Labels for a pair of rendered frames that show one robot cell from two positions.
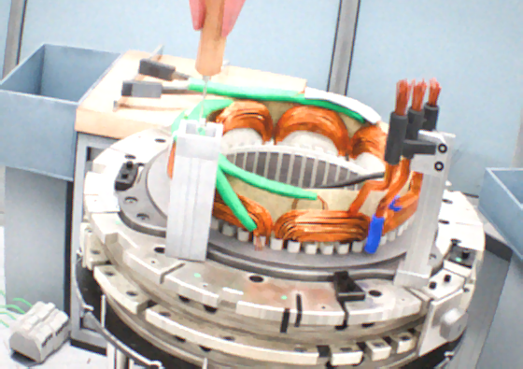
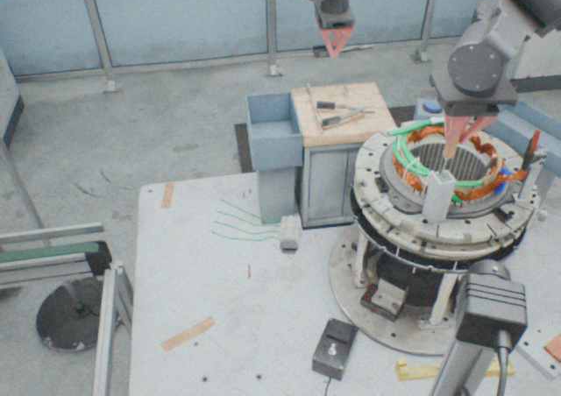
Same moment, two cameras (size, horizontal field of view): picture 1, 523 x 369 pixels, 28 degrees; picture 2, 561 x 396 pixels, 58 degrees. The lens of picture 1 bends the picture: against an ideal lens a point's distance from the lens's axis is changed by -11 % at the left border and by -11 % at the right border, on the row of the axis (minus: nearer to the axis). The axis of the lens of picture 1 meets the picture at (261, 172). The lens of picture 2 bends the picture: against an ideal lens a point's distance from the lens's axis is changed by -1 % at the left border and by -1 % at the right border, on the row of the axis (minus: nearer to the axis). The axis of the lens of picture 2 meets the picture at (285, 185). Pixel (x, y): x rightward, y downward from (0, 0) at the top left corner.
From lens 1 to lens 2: 0.51 m
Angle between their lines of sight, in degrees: 21
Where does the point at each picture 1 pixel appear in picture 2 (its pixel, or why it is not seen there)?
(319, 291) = (493, 220)
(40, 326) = (293, 230)
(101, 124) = (317, 141)
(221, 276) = (456, 226)
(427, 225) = (530, 182)
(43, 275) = (283, 203)
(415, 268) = (523, 197)
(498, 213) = (493, 129)
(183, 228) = (437, 213)
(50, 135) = (288, 151)
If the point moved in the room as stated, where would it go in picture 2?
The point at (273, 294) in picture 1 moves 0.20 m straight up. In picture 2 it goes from (479, 229) to (516, 129)
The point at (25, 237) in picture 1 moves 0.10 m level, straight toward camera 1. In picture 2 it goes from (273, 192) to (293, 220)
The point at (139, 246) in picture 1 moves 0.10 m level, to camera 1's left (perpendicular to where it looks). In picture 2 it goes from (416, 222) to (358, 234)
